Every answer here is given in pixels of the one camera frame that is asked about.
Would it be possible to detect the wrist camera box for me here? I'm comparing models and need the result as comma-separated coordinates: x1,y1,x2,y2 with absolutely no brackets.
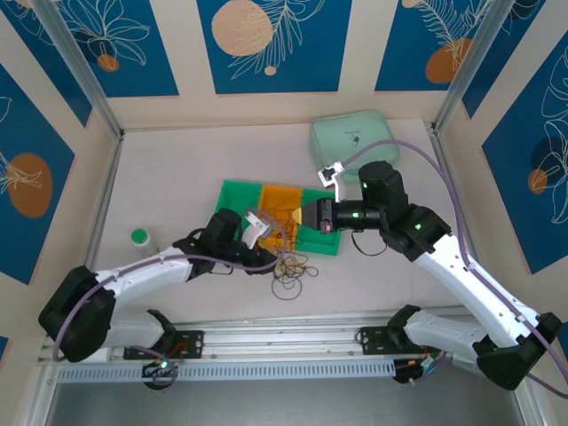
317,160,346,203
241,211,272,249

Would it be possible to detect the thin black cable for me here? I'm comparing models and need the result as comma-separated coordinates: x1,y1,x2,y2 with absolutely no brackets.
283,253,320,280

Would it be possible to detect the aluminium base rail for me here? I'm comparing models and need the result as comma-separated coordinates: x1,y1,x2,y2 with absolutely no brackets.
37,310,480,369

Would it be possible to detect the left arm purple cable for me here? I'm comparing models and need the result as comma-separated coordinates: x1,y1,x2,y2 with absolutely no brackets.
51,207,292,361

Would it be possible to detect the right arm black wrist cable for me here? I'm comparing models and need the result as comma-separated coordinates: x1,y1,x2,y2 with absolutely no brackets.
350,229,388,257

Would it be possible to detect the mint green zip pouch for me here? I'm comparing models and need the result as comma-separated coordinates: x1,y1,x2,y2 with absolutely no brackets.
309,109,400,185

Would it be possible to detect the orange plastic bin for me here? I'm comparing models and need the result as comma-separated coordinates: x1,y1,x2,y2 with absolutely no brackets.
258,185,307,250

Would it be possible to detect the grey slotted cable duct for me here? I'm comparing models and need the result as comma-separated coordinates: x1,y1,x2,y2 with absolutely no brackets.
56,359,396,383

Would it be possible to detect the aluminium frame post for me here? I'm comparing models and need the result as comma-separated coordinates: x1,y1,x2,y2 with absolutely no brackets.
31,0,125,139
432,0,511,132

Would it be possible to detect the left arm black wrist cable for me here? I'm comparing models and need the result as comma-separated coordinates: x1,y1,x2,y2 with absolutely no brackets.
194,261,236,277

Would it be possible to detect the black electronics board with wires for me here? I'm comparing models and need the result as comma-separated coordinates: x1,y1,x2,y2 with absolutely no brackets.
393,354,447,388
140,354,182,391

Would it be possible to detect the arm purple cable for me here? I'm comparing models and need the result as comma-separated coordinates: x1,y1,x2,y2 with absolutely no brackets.
51,207,292,361
341,139,568,398

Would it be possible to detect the pile of rubber bands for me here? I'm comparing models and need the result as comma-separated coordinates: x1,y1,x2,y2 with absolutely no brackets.
271,274,304,303

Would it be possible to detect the thin red cable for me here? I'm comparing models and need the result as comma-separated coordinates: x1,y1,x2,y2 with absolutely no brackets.
268,201,303,249

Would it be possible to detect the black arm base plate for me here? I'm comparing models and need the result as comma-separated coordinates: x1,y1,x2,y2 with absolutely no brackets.
122,330,205,360
357,326,400,356

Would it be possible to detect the white bottle green cap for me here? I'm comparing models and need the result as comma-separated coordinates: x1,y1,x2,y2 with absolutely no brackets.
130,226,166,256

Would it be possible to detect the arm black wrist cable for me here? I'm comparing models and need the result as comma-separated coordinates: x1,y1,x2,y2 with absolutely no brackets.
350,229,388,257
194,261,236,277

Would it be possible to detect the aluminium table side rail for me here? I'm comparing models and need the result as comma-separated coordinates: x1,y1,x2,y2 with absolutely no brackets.
425,122,471,249
66,130,125,285

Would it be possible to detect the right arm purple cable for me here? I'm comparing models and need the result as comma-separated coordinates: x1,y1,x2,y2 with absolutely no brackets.
341,139,568,398

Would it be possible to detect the green plastic bin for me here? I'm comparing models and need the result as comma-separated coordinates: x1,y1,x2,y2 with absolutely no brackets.
214,178,266,225
296,188,345,258

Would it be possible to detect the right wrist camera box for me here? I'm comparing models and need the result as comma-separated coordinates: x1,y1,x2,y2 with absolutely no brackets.
317,160,346,203

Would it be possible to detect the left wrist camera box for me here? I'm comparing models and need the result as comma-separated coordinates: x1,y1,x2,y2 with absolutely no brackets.
241,211,272,249

